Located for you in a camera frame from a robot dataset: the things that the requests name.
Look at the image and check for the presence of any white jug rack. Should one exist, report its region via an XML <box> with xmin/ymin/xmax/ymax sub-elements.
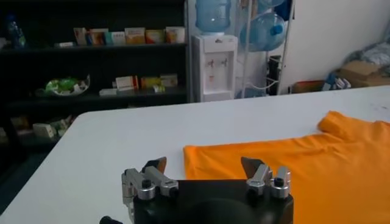
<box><xmin>236</xmin><ymin>0</ymin><xmax>296</xmax><ymax>99</ymax></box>

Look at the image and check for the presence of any green white patterned bowl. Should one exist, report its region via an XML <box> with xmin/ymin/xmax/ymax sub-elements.
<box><xmin>45</xmin><ymin>74</ymin><xmax>91</xmax><ymax>97</ymax></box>

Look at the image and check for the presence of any white blue medicine box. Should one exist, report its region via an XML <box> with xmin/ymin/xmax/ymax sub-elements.
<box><xmin>105</xmin><ymin>31</ymin><xmax>126</xmax><ymax>46</ymax></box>

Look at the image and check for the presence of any blue white package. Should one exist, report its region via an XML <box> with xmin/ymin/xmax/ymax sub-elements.
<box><xmin>322</xmin><ymin>72</ymin><xmax>351</xmax><ymax>91</ymax></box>

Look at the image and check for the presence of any pink white medicine box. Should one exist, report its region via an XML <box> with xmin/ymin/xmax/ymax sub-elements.
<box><xmin>73</xmin><ymin>27</ymin><xmax>88</xmax><ymax>46</ymax></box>

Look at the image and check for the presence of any grey blue clothes pile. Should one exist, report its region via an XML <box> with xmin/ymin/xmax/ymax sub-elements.
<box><xmin>344</xmin><ymin>27</ymin><xmax>390</xmax><ymax>77</ymax></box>

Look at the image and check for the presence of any large brown cardboard box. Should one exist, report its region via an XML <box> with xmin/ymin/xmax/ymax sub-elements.
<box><xmin>335</xmin><ymin>59</ymin><xmax>390</xmax><ymax>89</ymax></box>

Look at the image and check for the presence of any green white medicine box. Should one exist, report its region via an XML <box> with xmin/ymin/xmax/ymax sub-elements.
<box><xmin>160</xmin><ymin>73</ymin><xmax>179</xmax><ymax>88</ymax></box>

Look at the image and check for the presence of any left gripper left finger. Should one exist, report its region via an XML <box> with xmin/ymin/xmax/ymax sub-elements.
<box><xmin>121</xmin><ymin>156</ymin><xmax>179</xmax><ymax>208</ymax></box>

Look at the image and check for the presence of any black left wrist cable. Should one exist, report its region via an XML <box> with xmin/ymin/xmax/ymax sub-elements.
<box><xmin>99</xmin><ymin>215</ymin><xmax>123</xmax><ymax>224</ymax></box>

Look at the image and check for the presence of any orange rimmed cardboard box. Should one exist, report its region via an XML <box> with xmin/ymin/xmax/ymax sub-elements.
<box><xmin>291</xmin><ymin>79</ymin><xmax>325</xmax><ymax>94</ymax></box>

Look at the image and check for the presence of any white water dispenser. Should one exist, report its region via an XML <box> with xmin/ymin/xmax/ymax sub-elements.
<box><xmin>191</xmin><ymin>34</ymin><xmax>238</xmax><ymax>103</ymax></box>

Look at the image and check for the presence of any black shelf unit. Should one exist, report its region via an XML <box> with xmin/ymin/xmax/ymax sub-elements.
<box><xmin>0</xmin><ymin>0</ymin><xmax>191</xmax><ymax>153</ymax></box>

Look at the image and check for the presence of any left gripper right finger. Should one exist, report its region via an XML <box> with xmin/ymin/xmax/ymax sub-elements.
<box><xmin>240</xmin><ymin>156</ymin><xmax>292</xmax><ymax>200</ymax></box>

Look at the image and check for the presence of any yellow white medicine box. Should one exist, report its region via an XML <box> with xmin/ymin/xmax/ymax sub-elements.
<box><xmin>124</xmin><ymin>27</ymin><xmax>146</xmax><ymax>46</ymax></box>

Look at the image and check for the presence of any yellow green medicine box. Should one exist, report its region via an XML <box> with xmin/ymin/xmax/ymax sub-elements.
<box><xmin>140</xmin><ymin>76</ymin><xmax>162</xmax><ymax>89</ymax></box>

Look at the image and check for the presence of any orange t-shirt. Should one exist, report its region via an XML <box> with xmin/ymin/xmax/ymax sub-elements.
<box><xmin>182</xmin><ymin>111</ymin><xmax>390</xmax><ymax>224</ymax></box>

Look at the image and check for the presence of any blue labelled water jug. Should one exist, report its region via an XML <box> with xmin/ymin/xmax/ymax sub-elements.
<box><xmin>194</xmin><ymin>0</ymin><xmax>232</xmax><ymax>35</ymax></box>

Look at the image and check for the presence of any white box red stripe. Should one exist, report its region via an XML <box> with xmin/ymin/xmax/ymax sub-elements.
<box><xmin>115</xmin><ymin>75</ymin><xmax>140</xmax><ymax>91</ymax></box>

